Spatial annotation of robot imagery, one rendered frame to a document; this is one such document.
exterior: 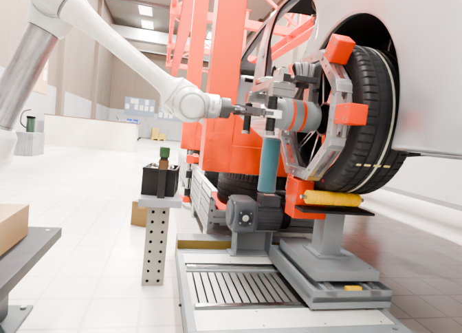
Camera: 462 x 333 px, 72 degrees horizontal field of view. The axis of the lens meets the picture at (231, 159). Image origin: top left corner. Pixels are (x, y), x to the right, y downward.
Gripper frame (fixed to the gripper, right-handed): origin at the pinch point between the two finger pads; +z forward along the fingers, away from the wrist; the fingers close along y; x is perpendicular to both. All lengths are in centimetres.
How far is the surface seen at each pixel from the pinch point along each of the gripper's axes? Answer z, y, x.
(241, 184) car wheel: 13, -79, -40
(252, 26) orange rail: 145, -609, 245
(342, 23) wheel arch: 38, -23, 48
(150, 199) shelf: -42, -11, -38
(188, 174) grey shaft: -11, -182, -50
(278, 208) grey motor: 25, -43, -46
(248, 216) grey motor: 8, -39, -50
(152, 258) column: -39, -30, -70
